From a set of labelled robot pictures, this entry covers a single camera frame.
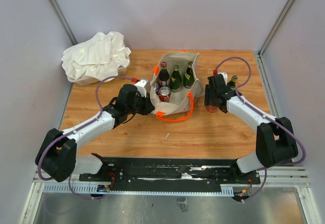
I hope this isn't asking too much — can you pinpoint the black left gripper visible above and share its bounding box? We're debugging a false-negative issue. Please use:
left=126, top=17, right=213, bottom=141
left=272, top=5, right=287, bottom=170
left=126, top=90, right=155, bottom=115

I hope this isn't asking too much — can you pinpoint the red soda can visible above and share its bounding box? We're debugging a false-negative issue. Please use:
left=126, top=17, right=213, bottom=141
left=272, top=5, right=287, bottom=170
left=206, top=105, right=219, bottom=113
left=158, top=86, right=171, bottom=103

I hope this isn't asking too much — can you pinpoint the green glass bottle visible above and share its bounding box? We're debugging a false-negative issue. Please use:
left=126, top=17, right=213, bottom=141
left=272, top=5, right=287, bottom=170
left=183, top=61, right=195, bottom=88
left=227, top=75, right=238, bottom=89
left=169, top=65, right=182, bottom=92

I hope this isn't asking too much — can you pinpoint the white canvas tote bag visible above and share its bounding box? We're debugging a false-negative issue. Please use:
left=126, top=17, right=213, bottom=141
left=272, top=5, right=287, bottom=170
left=149, top=51, right=205, bottom=115

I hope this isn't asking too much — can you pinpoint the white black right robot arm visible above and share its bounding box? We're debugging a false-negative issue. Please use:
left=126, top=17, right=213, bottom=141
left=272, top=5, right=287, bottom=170
left=204, top=73, right=298, bottom=183

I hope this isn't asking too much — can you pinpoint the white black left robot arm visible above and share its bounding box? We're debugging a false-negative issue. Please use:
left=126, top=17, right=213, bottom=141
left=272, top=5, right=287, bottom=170
left=35, top=79, right=154, bottom=182

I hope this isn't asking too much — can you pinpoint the purple soda can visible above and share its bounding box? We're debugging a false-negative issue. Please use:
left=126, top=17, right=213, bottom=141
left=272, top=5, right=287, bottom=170
left=152, top=82, right=160, bottom=94

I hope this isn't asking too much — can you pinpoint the glass cola bottle red cap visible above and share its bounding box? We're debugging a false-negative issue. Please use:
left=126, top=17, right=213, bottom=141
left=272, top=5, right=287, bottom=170
left=158, top=61, right=170, bottom=86

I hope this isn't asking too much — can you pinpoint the crumpled white cloth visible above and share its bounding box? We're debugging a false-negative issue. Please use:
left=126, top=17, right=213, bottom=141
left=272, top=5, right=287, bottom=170
left=61, top=31, right=131, bottom=82

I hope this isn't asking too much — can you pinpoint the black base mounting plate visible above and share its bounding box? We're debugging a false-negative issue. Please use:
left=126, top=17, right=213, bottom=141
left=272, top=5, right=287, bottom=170
left=79, top=155, right=261, bottom=185

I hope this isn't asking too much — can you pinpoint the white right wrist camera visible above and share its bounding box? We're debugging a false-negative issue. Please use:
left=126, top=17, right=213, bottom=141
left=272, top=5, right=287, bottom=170
left=218, top=72, right=228, bottom=84

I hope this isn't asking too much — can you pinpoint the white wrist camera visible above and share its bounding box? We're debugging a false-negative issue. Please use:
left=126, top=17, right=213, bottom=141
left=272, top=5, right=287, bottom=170
left=218, top=72, right=228, bottom=84
left=134, top=79, right=149, bottom=98

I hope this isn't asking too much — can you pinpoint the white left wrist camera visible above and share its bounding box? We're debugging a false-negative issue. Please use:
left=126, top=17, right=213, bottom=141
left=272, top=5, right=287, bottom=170
left=134, top=79, right=149, bottom=98

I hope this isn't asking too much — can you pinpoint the orange bag handle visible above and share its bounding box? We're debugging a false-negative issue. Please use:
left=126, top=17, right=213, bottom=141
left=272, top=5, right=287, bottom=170
left=155, top=91, right=194, bottom=122

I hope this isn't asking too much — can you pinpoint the grey slotted cable duct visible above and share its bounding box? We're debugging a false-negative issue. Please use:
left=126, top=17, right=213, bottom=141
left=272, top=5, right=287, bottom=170
left=42, top=182, right=234, bottom=197

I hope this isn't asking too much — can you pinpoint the aluminium frame post right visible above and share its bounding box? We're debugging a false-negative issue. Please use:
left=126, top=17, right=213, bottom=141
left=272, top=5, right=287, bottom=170
left=259, top=0, right=309, bottom=56

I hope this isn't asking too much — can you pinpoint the aluminium frame post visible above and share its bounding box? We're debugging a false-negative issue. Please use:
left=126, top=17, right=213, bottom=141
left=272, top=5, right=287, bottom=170
left=259, top=0, right=309, bottom=56
left=48, top=0, right=77, bottom=45

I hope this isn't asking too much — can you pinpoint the aluminium frame post left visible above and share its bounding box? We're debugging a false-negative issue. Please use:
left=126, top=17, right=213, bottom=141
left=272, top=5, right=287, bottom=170
left=48, top=0, right=77, bottom=45

